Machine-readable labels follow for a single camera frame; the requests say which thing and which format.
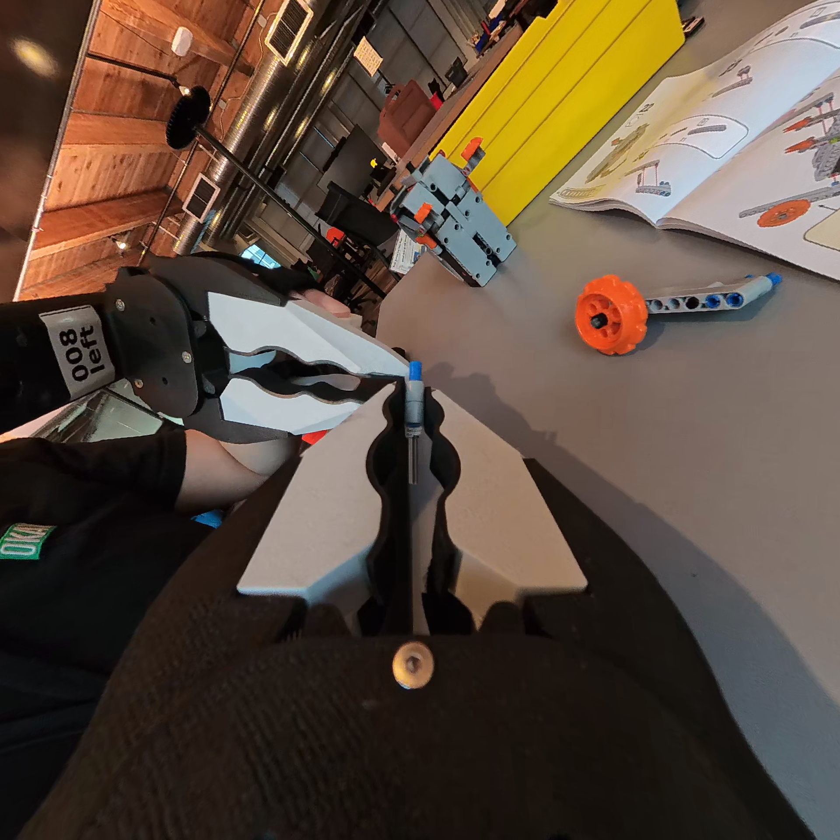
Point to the grey brick robot model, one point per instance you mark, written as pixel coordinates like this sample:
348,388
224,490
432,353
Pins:
459,223

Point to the open instruction booklet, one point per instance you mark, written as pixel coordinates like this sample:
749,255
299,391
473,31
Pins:
722,144

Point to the orange wheel beam assembly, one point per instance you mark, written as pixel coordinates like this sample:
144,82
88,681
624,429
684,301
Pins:
610,315

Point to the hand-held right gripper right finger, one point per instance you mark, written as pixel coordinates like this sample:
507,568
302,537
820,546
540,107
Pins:
512,525

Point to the black monitor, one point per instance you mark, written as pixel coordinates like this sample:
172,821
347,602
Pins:
358,157

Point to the wooden workbench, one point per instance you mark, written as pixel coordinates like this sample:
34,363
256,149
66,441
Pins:
459,105

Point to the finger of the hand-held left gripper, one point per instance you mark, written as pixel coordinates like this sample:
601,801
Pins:
282,407
295,325

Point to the white vent grille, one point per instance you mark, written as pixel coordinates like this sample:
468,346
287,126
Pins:
200,197
289,29

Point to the person's left forearm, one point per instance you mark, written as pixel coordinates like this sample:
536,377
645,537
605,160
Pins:
229,469

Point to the silver ventilation duct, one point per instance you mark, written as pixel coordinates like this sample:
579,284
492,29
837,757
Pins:
262,118

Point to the grey angled beam blue pins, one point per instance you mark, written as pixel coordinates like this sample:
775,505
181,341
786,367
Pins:
415,407

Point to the white ceiling sensor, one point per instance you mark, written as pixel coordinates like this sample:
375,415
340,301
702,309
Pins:
182,40

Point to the white paper sign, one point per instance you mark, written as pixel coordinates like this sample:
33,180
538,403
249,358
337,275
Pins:
367,56

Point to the small white leaflet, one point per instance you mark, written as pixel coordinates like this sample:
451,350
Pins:
403,256

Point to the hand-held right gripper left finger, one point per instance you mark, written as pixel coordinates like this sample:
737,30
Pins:
315,525

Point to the person's left hand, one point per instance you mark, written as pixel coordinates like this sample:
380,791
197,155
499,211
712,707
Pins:
321,303

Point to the black disc pole lamp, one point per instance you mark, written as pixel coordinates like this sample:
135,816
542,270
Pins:
189,117

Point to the yellow storage bin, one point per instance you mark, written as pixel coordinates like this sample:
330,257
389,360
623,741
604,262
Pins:
558,98

